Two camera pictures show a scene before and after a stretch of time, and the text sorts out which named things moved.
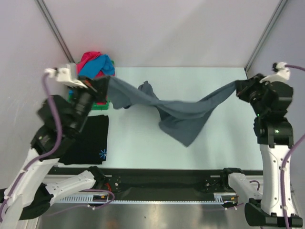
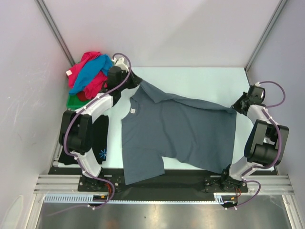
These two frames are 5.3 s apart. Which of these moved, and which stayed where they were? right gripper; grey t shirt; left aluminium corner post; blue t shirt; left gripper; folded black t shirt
Moved: left gripper; grey t shirt; right gripper
Stayed: folded black t shirt; blue t shirt; left aluminium corner post
